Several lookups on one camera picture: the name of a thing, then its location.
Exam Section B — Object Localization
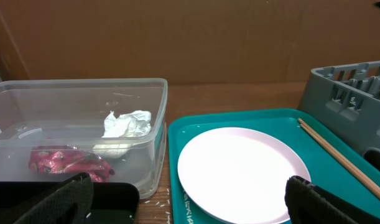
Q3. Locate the black waste tray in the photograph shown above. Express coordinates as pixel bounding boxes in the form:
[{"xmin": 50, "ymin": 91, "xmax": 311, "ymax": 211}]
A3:
[{"xmin": 0, "ymin": 182, "xmax": 139, "ymax": 224}]

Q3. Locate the pink round plate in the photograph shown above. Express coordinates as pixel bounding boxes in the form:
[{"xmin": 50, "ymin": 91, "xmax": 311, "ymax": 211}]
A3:
[{"xmin": 177, "ymin": 128, "xmax": 311, "ymax": 223}]

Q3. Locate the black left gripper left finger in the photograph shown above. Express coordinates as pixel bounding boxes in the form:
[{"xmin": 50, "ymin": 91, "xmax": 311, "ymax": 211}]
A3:
[{"xmin": 0, "ymin": 173, "xmax": 94, "ymax": 224}]

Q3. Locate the white napkin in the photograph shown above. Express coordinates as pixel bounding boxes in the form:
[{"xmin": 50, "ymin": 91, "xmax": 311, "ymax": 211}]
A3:
[{"xmin": 93, "ymin": 110, "xmax": 152, "ymax": 159}]

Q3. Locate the grey dishwasher rack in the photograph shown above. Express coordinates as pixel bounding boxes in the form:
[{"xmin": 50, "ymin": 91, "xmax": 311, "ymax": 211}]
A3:
[{"xmin": 299, "ymin": 61, "xmax": 380, "ymax": 171}]

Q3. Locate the clear plastic bin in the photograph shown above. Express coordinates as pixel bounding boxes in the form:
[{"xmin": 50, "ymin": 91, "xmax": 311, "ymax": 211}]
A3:
[{"xmin": 0, "ymin": 78, "xmax": 168, "ymax": 198}]

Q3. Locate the wooden chopstick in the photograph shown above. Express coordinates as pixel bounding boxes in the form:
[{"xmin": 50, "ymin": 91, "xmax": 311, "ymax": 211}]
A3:
[
  {"xmin": 299, "ymin": 123, "xmax": 380, "ymax": 208},
  {"xmin": 297, "ymin": 118, "xmax": 380, "ymax": 200}
]

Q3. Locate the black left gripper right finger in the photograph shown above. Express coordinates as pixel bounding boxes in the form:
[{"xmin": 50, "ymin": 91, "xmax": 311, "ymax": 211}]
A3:
[{"xmin": 285, "ymin": 175, "xmax": 380, "ymax": 224}]

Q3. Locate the red snack wrapper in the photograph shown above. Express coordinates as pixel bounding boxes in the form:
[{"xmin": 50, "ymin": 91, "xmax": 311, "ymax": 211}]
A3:
[{"xmin": 28, "ymin": 146, "xmax": 116, "ymax": 182}]

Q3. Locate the teal plastic tray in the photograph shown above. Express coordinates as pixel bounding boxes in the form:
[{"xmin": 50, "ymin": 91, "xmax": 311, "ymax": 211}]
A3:
[{"xmin": 168, "ymin": 109, "xmax": 380, "ymax": 224}]

